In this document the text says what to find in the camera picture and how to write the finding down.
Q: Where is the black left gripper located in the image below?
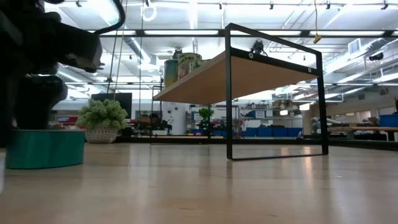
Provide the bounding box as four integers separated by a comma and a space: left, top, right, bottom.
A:
0, 9, 103, 147

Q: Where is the teal label tin can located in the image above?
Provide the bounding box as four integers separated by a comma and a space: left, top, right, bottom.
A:
5, 129, 86, 170

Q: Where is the peaches label tin can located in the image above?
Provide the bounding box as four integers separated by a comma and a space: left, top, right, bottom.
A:
177, 52, 203, 80

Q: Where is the green orange label tin can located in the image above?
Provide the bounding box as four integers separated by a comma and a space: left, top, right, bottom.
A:
188, 58, 212, 74

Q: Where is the red storage bin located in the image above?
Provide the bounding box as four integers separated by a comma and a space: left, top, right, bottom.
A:
55, 116, 79, 130

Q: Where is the green succulent in pot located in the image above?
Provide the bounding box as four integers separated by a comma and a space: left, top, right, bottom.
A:
76, 98, 129, 144

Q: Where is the black monitor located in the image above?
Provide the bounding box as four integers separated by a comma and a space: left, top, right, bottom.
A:
91, 92, 133, 119

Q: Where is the black overhead rig beam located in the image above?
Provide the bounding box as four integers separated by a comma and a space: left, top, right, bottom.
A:
98, 29, 398, 39

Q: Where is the small background potted plant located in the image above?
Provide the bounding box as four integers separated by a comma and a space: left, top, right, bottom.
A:
197, 107, 216, 131

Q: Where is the black ceiling device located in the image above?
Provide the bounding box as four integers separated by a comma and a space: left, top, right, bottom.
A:
250, 39, 268, 57

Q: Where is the row of blue bins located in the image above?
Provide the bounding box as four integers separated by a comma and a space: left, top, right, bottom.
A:
244, 126, 304, 138

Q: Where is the background wooden table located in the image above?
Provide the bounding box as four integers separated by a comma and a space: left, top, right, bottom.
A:
328, 125, 398, 134

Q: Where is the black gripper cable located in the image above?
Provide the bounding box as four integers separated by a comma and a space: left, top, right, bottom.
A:
93, 0, 126, 35

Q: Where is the wooden shelf black metal frame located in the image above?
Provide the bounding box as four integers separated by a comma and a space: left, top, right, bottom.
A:
150, 22, 330, 161

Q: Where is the yellow hanging cable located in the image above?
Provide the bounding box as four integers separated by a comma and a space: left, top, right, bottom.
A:
312, 0, 323, 44

